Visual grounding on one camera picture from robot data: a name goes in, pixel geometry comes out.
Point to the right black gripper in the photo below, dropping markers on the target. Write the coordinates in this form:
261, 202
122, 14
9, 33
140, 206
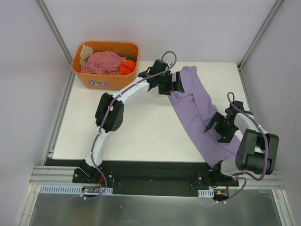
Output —
221, 127

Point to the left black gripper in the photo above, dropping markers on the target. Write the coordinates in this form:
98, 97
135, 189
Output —
170, 84

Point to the purple t-shirt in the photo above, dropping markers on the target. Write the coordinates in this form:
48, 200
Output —
195, 109

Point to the orange plastic basket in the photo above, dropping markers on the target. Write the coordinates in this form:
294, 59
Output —
105, 81

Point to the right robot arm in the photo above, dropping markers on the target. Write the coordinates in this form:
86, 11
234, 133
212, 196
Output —
257, 151

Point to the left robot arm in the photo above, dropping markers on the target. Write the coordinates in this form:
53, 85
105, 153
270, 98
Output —
110, 113

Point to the orange-red cloth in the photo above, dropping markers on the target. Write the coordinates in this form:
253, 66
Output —
127, 67

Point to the green cloth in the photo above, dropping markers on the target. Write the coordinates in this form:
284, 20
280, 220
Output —
129, 58

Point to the pink crumpled shirt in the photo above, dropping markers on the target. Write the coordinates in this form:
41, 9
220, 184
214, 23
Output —
107, 62

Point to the beige cloth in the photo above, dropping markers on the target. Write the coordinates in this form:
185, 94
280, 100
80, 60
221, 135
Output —
85, 54

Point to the right white cable duct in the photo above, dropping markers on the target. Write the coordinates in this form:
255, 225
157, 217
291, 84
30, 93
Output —
209, 193

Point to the white cable duct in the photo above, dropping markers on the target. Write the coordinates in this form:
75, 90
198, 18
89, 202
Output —
65, 189
209, 193

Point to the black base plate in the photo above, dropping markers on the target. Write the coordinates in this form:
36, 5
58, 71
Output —
182, 179

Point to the left aluminium frame post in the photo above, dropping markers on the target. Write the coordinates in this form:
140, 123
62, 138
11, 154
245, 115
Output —
51, 23

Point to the aluminium frame post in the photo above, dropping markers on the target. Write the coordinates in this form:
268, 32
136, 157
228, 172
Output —
261, 31
51, 23

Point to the right aluminium frame post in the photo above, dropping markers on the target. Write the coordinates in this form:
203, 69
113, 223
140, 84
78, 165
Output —
261, 31

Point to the aluminium rail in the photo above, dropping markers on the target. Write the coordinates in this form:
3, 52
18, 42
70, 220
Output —
52, 175

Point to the left white cable duct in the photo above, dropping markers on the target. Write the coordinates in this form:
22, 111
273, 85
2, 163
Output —
65, 189

